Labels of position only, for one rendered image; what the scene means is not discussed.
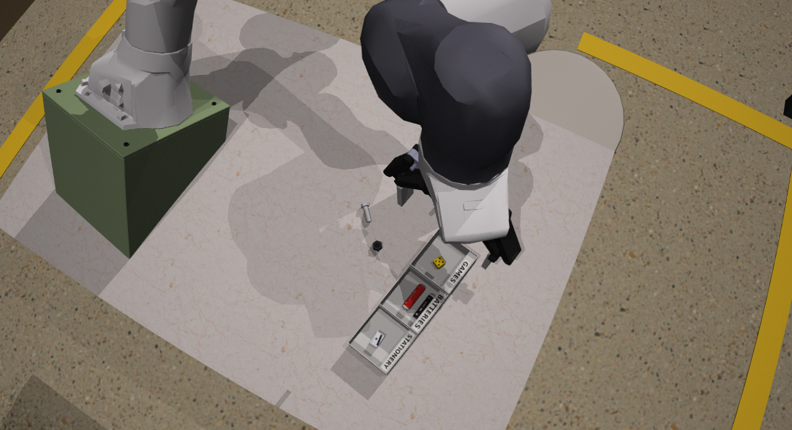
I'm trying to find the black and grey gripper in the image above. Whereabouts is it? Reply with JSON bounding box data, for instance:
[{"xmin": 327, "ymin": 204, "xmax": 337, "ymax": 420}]
[{"xmin": 383, "ymin": 144, "xmax": 521, "ymax": 270}]

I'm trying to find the grey metal bolt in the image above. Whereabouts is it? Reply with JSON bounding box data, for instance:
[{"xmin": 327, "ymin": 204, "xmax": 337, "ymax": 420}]
[{"xmin": 361, "ymin": 202, "xmax": 371, "ymax": 223}]

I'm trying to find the black aa battery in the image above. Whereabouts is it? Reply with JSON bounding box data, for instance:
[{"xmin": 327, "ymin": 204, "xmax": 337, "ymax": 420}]
[{"xmin": 413, "ymin": 294, "xmax": 435, "ymax": 319}]

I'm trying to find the red aa battery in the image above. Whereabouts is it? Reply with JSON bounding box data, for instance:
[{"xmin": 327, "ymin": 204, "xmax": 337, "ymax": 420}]
[{"xmin": 402, "ymin": 284, "xmax": 425, "ymax": 311}]

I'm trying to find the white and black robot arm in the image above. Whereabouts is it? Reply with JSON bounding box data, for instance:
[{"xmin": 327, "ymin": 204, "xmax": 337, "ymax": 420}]
[{"xmin": 75, "ymin": 0, "xmax": 552, "ymax": 244}]

